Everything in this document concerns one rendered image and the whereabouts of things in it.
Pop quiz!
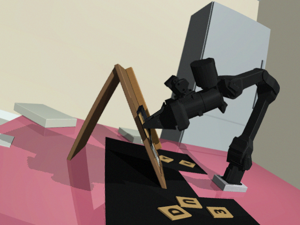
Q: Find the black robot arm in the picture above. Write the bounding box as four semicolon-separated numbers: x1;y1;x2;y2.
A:
164;58;280;185

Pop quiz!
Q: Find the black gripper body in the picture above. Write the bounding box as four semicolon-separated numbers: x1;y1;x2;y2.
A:
165;92;205;131

